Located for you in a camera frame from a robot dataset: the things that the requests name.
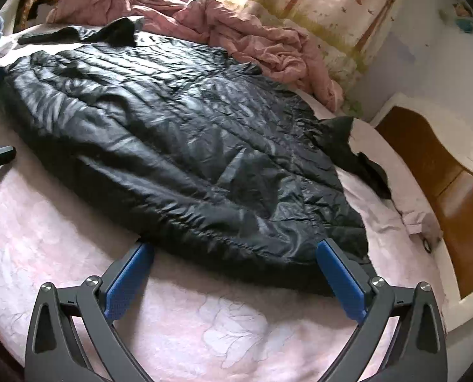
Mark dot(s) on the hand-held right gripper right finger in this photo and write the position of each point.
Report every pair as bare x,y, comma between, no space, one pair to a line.
339,282

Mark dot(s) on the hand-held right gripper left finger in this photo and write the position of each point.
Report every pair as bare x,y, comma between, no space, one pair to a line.
127,282

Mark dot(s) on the black puffer jacket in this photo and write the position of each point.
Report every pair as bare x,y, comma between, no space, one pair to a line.
180,147

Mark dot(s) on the pale pink pillow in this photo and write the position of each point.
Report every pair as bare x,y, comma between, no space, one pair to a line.
373,209

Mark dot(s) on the bed with pink sheet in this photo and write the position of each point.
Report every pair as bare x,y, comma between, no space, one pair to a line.
220,334

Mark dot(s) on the wooden headboard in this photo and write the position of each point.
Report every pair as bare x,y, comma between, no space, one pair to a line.
459,207

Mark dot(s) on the pink comforter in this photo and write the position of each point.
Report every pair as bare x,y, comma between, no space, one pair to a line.
260,43

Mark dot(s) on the floral patterned curtain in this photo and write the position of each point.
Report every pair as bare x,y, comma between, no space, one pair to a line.
331,8

